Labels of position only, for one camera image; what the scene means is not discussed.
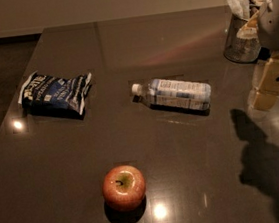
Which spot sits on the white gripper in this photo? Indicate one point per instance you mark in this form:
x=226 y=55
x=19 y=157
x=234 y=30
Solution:
x=277 y=26

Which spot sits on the metal mesh cup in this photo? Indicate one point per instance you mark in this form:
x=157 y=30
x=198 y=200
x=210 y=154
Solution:
x=240 y=50

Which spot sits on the blue plastic water bottle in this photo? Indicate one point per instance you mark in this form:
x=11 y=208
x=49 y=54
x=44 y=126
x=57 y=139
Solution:
x=175 y=94

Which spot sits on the white cloth in cup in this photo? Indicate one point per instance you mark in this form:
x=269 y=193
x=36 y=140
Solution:
x=240 y=8

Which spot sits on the red apple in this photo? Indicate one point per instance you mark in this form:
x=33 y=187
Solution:
x=124 y=188

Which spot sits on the blue chip bag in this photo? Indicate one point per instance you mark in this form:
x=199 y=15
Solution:
x=43 y=92

